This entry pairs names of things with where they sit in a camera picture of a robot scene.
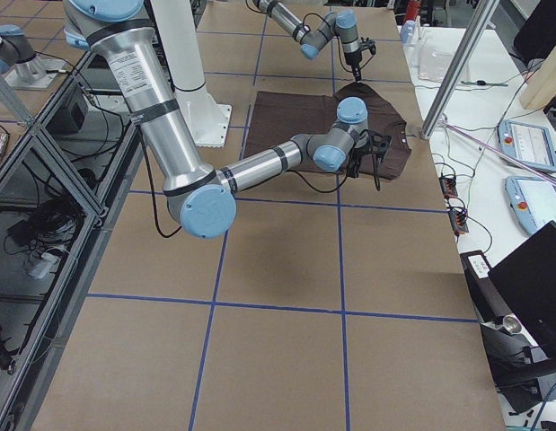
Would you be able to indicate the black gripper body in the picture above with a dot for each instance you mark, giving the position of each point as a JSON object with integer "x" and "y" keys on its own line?
{"x": 355, "y": 162}
{"x": 352, "y": 58}

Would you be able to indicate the dark brown t-shirt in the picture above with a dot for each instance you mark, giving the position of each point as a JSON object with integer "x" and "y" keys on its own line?
{"x": 279, "y": 116}

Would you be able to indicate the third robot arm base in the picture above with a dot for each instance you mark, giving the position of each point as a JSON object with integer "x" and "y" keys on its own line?
{"x": 20, "y": 64}

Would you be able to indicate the upper teach pendant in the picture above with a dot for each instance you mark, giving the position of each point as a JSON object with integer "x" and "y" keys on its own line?
{"x": 529, "y": 144}

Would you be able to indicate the teach pendant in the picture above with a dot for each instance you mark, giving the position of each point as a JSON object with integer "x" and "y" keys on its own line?
{"x": 529, "y": 144}
{"x": 532, "y": 200}

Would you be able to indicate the lower teach pendant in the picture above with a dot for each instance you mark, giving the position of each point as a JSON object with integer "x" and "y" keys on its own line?
{"x": 532, "y": 200}

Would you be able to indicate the black monitor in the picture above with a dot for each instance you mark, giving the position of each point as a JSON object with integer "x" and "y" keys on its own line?
{"x": 526, "y": 281}

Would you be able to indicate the aluminium frame post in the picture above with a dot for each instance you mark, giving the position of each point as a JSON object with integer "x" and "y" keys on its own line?
{"x": 468, "y": 43}

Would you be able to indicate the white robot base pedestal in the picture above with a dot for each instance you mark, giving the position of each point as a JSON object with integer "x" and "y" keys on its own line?
{"x": 207, "y": 120}

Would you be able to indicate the black metal frame rack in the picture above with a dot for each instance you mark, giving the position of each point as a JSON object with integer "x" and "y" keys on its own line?
{"x": 61, "y": 183}

